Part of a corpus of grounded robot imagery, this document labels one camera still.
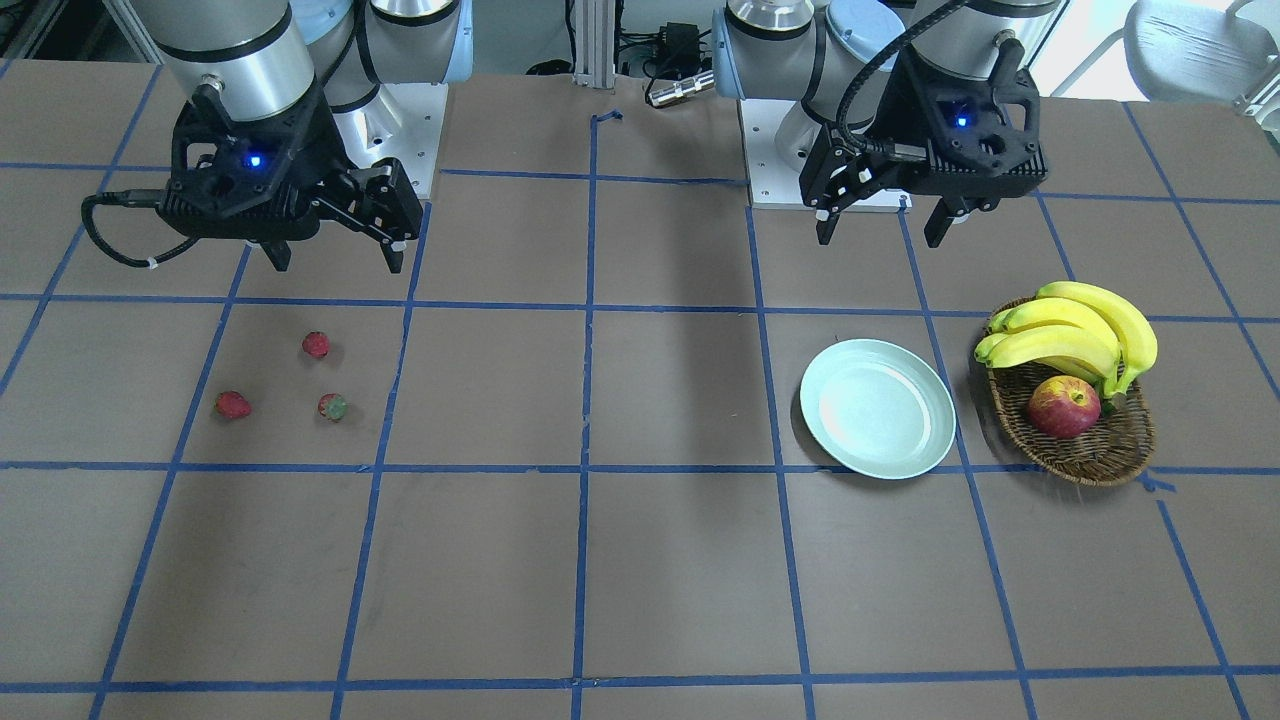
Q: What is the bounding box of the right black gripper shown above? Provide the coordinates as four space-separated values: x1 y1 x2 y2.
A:
159 79 422 274

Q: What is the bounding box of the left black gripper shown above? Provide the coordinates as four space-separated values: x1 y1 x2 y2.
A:
799 37 1050 249

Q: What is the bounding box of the red strawberry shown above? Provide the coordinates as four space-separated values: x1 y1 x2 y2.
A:
300 331 332 360
215 391 252 420

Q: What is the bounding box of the strawberry with green top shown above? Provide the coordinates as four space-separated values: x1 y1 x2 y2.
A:
316 393 349 423

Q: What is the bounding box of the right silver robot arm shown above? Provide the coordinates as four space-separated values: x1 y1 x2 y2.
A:
116 1 474 273

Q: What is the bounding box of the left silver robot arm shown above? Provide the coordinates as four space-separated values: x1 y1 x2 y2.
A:
710 1 1059 247

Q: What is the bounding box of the light green plate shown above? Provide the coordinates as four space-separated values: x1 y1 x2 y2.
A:
799 338 957 480

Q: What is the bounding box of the silver metal cylinder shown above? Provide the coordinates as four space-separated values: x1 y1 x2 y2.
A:
645 70 716 109

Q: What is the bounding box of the yellow banana bunch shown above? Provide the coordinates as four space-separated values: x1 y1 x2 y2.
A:
973 281 1160 401

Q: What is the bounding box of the black power adapter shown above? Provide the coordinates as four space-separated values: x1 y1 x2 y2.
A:
655 22 701 72

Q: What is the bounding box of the red apple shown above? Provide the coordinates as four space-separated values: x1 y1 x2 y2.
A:
1027 375 1101 439

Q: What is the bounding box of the grey chair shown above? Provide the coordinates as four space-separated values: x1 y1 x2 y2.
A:
1121 1 1277 128

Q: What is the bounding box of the brown wicker basket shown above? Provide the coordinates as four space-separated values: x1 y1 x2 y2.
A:
975 360 1155 486

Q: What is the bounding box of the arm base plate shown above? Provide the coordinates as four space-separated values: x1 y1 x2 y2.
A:
334 83 451 201
739 97 913 213

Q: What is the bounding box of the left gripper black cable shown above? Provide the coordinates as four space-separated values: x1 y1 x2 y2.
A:
836 0 972 152

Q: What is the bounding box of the aluminium frame post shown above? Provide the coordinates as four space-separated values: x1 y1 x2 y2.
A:
570 0 618 92

